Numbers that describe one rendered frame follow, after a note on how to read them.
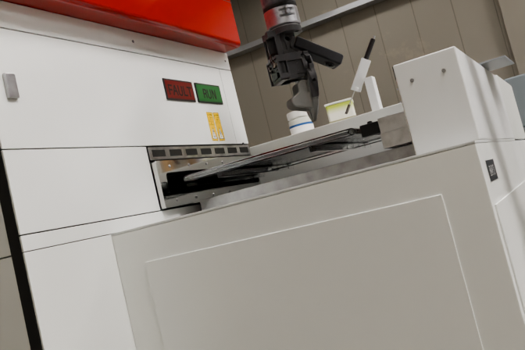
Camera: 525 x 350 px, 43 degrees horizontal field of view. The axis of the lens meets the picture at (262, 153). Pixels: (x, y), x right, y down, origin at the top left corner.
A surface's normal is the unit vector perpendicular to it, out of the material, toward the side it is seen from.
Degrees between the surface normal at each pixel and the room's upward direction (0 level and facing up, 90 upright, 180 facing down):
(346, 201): 90
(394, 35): 90
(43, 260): 90
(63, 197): 90
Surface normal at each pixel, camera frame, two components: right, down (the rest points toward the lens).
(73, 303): 0.87, -0.25
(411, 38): -0.47, 0.04
